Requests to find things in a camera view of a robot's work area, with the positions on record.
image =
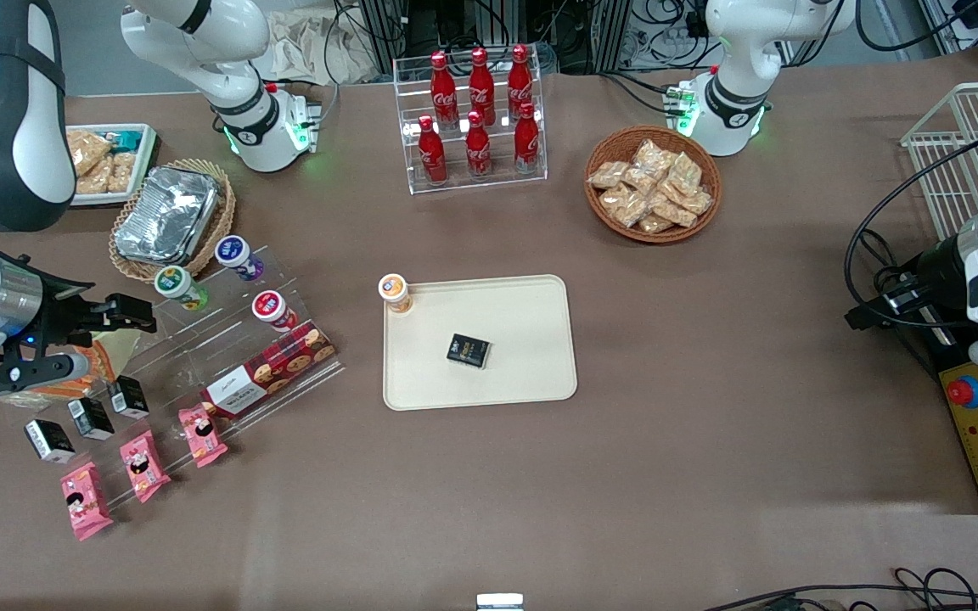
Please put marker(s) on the round brown wicker basket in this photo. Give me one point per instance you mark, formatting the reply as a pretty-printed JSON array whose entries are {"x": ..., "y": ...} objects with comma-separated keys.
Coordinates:
[{"x": 714, "y": 170}]

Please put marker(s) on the red cookie box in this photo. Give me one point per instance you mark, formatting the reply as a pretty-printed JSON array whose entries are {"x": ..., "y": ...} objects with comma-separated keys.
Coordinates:
[{"x": 268, "y": 369}]

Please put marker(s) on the orange lidded cup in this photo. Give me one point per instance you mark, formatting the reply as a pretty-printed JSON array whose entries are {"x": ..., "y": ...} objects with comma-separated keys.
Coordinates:
[{"x": 394, "y": 290}]

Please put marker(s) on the silver foil container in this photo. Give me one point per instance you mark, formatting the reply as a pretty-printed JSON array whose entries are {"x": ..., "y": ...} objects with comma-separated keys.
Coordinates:
[{"x": 166, "y": 216}]

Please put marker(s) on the light woven wicker basket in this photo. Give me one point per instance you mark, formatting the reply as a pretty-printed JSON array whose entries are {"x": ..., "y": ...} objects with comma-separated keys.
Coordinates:
[{"x": 226, "y": 212}]

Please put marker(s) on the aluminium frame equipment rack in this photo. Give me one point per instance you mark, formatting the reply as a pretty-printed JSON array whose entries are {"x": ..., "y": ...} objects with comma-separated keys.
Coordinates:
[{"x": 591, "y": 34}]

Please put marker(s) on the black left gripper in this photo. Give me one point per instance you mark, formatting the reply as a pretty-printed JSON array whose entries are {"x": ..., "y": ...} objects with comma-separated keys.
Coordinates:
[{"x": 935, "y": 265}]

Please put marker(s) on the red lidded yogurt cup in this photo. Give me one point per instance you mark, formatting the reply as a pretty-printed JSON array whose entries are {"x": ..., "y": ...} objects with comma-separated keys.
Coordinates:
[{"x": 270, "y": 305}]

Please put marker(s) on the clear-wrapped crispy snack packet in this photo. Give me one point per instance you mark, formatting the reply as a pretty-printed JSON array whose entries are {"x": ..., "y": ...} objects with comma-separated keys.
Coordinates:
[
  {"x": 652, "y": 155},
  {"x": 608, "y": 174},
  {"x": 674, "y": 212},
  {"x": 86, "y": 148},
  {"x": 640, "y": 180},
  {"x": 686, "y": 174},
  {"x": 694, "y": 202},
  {"x": 655, "y": 224},
  {"x": 616, "y": 199},
  {"x": 94, "y": 180},
  {"x": 121, "y": 171},
  {"x": 632, "y": 212}
]

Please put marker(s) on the white rectangular snack tray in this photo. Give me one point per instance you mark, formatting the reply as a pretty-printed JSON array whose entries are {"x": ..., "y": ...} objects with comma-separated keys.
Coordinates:
[{"x": 148, "y": 161}]

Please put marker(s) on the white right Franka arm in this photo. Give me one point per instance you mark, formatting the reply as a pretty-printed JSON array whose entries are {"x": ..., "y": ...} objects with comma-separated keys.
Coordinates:
[{"x": 14, "y": 153}]

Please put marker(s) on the pink snack packet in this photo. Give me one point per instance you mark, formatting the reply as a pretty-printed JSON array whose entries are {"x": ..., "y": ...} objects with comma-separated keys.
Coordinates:
[
  {"x": 203, "y": 434},
  {"x": 145, "y": 465},
  {"x": 86, "y": 502}
]

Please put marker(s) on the small white device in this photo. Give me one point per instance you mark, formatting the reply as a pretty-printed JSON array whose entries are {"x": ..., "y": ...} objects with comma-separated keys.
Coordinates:
[{"x": 499, "y": 602}]

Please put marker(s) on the green lidded yogurt cup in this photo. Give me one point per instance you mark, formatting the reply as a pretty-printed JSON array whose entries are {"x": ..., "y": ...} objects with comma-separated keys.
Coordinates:
[{"x": 173, "y": 282}]

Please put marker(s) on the clear acrylic stepped display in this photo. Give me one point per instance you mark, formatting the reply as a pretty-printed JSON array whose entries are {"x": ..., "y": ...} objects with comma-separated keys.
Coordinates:
[{"x": 200, "y": 339}]

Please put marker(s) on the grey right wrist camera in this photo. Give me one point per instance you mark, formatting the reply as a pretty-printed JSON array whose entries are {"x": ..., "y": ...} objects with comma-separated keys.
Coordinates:
[{"x": 39, "y": 369}]

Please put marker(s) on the triangle sandwich orange label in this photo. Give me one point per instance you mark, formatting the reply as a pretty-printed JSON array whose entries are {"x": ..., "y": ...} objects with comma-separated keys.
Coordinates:
[
  {"x": 126, "y": 350},
  {"x": 64, "y": 391}
]

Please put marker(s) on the red cola bottle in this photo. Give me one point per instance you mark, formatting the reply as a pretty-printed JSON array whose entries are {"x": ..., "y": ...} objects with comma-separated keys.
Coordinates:
[
  {"x": 443, "y": 93},
  {"x": 520, "y": 85},
  {"x": 432, "y": 157},
  {"x": 478, "y": 151},
  {"x": 527, "y": 144},
  {"x": 481, "y": 89}
]

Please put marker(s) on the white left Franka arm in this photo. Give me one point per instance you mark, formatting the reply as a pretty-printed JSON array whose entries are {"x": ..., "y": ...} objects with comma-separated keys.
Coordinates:
[{"x": 735, "y": 51}]

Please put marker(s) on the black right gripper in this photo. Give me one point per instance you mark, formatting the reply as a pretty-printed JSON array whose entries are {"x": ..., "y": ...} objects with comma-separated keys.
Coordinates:
[{"x": 62, "y": 315}]

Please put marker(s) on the beige plastic serving tray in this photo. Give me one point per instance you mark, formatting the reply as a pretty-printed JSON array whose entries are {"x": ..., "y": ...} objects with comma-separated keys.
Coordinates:
[{"x": 523, "y": 339}]

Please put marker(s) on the teal snack packet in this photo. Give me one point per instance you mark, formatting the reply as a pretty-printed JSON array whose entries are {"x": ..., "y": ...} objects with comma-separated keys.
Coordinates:
[{"x": 126, "y": 137}]

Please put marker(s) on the clear acrylic bottle rack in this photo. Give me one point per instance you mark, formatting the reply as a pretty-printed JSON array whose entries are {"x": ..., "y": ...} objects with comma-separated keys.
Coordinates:
[{"x": 497, "y": 182}]

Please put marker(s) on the purple lidded yogurt cup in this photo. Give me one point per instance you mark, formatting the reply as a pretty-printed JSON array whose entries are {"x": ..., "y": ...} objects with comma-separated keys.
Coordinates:
[{"x": 234, "y": 253}]

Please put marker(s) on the small black carton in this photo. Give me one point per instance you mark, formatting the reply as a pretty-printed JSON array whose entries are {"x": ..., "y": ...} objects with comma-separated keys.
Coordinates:
[
  {"x": 49, "y": 441},
  {"x": 129, "y": 397},
  {"x": 92, "y": 419}
]

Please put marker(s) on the beige crumpled cloth bag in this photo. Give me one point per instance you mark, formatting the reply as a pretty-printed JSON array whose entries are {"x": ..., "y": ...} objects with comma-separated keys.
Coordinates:
[{"x": 311, "y": 47}]

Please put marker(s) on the small black snack box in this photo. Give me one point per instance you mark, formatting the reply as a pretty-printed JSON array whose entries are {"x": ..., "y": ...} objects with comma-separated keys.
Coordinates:
[{"x": 468, "y": 351}]

